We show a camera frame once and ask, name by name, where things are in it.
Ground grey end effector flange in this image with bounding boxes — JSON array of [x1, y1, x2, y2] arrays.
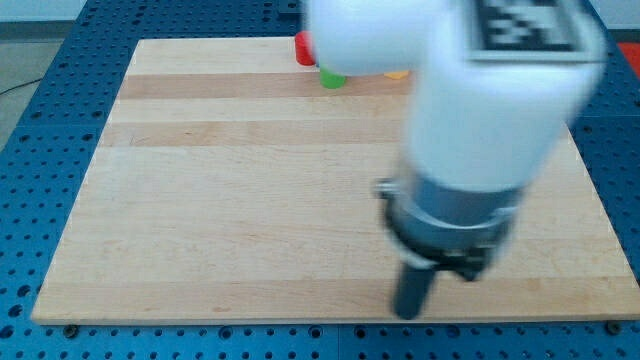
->
[[375, 162, 523, 281]]

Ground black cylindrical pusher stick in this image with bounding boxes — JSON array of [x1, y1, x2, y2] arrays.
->
[[392, 263, 436, 320]]

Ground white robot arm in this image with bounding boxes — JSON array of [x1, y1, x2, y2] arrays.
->
[[304, 0, 607, 320]]

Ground yellow hexagon block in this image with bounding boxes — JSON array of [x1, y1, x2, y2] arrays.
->
[[384, 70, 410, 80]]

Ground green block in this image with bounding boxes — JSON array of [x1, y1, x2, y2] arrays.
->
[[319, 67, 346, 89]]

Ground black white fiducial tag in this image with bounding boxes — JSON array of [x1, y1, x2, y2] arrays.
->
[[464, 0, 600, 63]]

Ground wooden board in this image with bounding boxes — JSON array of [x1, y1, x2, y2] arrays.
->
[[30, 35, 640, 326]]

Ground red block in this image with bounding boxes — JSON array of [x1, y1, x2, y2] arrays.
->
[[294, 30, 316, 66]]

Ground black cable on floor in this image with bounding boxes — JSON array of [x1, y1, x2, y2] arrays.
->
[[0, 76, 44, 97]]

